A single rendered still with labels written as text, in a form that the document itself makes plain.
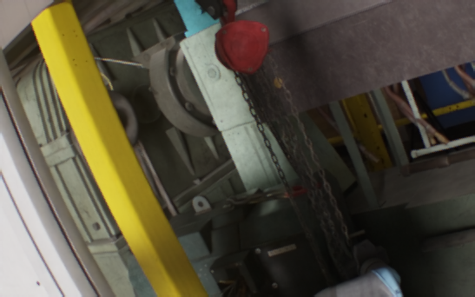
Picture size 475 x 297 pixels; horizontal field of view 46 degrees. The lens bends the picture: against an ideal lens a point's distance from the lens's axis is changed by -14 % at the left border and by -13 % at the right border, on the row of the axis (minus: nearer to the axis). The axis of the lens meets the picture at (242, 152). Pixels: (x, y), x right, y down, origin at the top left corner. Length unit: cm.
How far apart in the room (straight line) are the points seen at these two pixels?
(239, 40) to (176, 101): 93
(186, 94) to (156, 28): 49
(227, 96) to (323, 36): 58
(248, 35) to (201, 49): 88
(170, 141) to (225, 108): 38
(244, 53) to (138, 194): 47
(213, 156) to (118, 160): 147
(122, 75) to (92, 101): 121
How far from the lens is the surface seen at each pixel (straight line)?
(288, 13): 226
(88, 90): 159
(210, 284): 212
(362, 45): 212
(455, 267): 230
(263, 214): 202
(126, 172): 160
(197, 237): 205
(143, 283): 224
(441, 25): 198
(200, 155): 297
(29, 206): 79
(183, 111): 261
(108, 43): 280
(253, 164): 264
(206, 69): 259
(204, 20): 254
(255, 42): 172
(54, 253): 80
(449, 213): 218
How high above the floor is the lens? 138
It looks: 10 degrees down
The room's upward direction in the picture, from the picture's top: 25 degrees counter-clockwise
